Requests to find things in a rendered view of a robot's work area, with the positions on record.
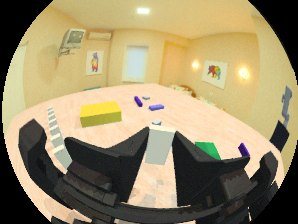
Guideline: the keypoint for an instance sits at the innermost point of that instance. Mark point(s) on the yellow rectangular block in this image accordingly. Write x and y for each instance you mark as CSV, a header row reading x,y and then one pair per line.
x,y
99,113

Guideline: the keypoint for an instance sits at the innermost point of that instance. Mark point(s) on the green rectangular block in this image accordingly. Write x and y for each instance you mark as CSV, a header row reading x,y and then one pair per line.
x,y
208,148

